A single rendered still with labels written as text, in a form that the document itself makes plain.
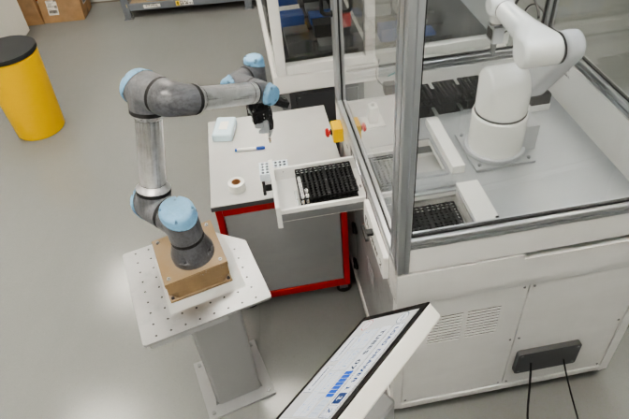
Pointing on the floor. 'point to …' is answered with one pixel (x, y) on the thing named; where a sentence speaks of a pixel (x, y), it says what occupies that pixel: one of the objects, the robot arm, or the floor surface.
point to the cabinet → (500, 327)
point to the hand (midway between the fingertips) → (270, 132)
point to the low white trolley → (306, 278)
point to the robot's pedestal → (226, 352)
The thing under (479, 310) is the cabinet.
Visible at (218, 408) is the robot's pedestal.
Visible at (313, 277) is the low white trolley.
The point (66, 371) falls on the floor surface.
